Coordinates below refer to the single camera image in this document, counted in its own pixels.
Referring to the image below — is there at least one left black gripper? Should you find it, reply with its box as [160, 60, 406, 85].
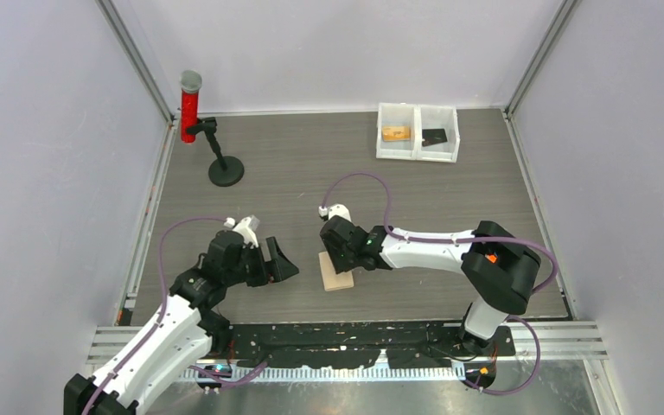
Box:
[224, 237, 297, 287]

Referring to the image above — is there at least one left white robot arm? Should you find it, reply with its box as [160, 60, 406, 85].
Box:
[63, 231, 299, 414]

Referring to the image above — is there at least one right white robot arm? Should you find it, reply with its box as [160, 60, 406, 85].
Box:
[320, 216, 541, 355]

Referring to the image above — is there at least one gold card in bin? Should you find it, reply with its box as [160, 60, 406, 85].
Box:
[381, 125, 412, 142]

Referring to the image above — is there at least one black card in bin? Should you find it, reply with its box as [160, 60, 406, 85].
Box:
[422, 128, 448, 147]

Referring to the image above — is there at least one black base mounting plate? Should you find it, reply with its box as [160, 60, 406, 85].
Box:
[207, 321, 515, 369]

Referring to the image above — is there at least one black stand with round base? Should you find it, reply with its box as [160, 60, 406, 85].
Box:
[183, 117, 245, 187]

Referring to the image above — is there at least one white two-compartment bin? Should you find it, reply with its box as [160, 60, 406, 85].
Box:
[375, 103, 461, 163]

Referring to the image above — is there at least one red cylinder with grey cap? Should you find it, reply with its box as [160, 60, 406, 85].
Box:
[180, 70, 202, 144]

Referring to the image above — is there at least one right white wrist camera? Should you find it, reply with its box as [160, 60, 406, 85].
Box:
[317, 204, 352, 222]

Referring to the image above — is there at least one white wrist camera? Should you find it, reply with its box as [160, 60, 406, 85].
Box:
[317, 204, 352, 222]
[223, 215, 260, 247]

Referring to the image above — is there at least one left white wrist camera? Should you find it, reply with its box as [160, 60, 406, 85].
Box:
[223, 215, 260, 247]

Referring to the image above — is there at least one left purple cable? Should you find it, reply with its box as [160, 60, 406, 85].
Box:
[80, 215, 236, 415]

